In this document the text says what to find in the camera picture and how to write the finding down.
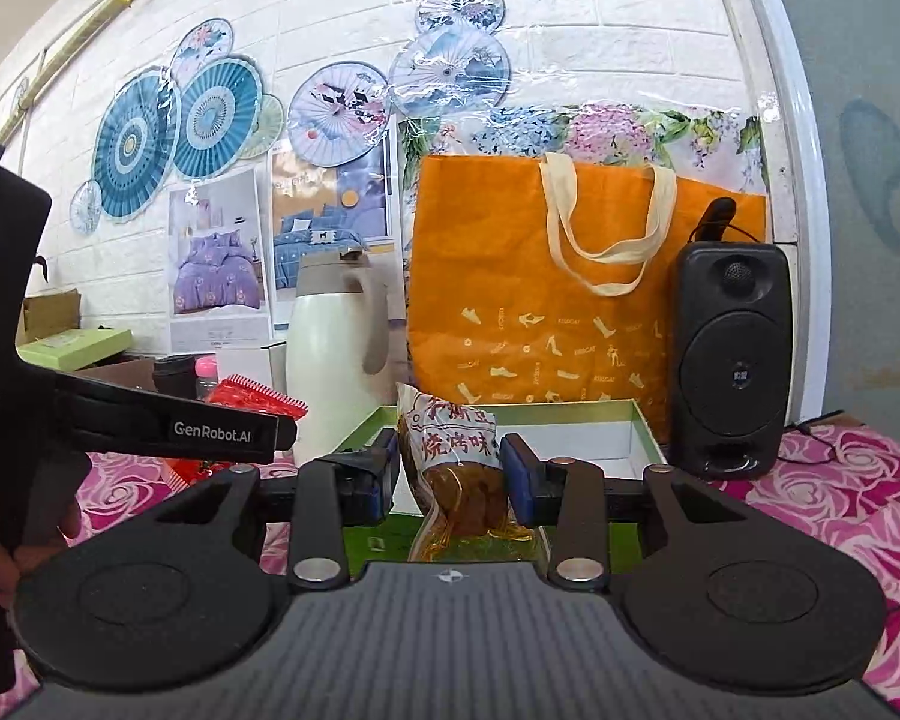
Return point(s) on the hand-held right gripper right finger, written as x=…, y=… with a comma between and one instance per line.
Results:
x=517, y=480

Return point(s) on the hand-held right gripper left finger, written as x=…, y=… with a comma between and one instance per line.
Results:
x=388, y=476

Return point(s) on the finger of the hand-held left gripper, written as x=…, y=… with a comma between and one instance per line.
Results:
x=195, y=427

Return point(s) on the brown snack packet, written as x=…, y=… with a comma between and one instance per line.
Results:
x=450, y=480

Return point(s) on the red ridged snack packet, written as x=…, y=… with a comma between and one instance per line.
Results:
x=251, y=394

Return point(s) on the green cardboard box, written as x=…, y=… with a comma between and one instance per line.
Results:
x=630, y=450

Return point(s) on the person's left hand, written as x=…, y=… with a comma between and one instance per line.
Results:
x=7, y=570

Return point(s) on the black travel cup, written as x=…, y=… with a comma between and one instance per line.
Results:
x=172, y=375

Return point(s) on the brown cardboard box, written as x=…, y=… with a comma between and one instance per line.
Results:
x=52, y=315

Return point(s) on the clear bottle with pink lid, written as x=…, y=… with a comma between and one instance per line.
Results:
x=208, y=369

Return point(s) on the light green flat box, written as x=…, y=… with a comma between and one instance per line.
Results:
x=75, y=349

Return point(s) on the small pale paper fan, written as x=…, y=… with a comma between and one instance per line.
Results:
x=86, y=208

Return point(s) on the cream thermos jug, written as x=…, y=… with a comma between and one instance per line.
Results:
x=322, y=360

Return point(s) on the purple bedding poster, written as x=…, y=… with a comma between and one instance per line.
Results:
x=217, y=277

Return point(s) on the large blue paper fan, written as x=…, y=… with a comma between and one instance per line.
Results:
x=131, y=142

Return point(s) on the orange tote bag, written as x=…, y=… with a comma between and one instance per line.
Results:
x=510, y=277

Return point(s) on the black speaker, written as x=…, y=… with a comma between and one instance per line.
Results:
x=727, y=375

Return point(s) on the blue bedding poster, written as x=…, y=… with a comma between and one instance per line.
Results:
x=322, y=225

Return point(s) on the blue striped paper fan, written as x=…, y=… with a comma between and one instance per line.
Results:
x=217, y=116

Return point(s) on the pale green paper fan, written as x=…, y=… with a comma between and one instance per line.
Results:
x=268, y=124

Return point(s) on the white floral paper fan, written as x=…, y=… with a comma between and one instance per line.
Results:
x=202, y=45

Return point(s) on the pink rose tablecloth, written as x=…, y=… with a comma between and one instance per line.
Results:
x=832, y=510

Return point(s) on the black microphone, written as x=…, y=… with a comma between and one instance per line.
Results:
x=716, y=217

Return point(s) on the white umbrella paper fan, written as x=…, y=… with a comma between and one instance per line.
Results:
x=337, y=109

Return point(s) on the blue mountain paper fan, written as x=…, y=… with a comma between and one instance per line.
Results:
x=450, y=67

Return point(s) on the pale flowered paper fan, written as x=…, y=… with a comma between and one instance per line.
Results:
x=461, y=6

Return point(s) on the floral wall poster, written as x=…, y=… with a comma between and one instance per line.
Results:
x=615, y=131

